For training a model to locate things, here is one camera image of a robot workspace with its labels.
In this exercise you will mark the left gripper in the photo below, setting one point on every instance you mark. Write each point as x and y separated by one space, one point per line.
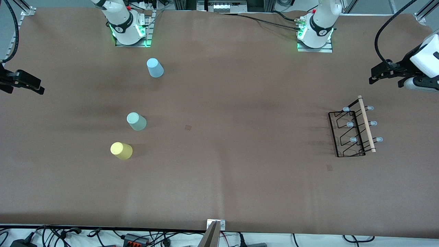
402 66

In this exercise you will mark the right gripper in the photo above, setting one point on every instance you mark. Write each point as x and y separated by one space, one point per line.
4 77

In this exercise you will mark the pale teal plastic cup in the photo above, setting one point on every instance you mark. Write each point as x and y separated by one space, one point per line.
136 121

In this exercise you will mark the yellow plastic cup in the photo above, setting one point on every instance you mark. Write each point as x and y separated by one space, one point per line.
121 151

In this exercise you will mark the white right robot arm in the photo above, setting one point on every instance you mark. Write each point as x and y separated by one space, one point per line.
121 24

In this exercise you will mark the light blue plastic cup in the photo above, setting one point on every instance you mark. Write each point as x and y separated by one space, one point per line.
155 68

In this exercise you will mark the perforated metal strip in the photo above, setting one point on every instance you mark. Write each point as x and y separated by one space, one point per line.
15 36

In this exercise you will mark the black power adapter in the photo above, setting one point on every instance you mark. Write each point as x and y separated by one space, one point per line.
22 243

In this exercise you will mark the brown table mat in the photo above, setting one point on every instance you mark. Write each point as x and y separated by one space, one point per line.
240 178

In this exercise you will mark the grey power strip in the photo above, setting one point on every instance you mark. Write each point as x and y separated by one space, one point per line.
223 6

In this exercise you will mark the orange and black connector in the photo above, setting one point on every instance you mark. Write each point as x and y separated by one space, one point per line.
135 239

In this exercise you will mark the black plug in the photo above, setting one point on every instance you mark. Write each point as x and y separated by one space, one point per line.
241 240

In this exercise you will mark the aluminium extrusion post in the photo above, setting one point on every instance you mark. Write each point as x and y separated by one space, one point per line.
26 7
427 12

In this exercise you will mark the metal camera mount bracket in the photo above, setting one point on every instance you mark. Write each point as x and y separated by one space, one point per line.
213 231

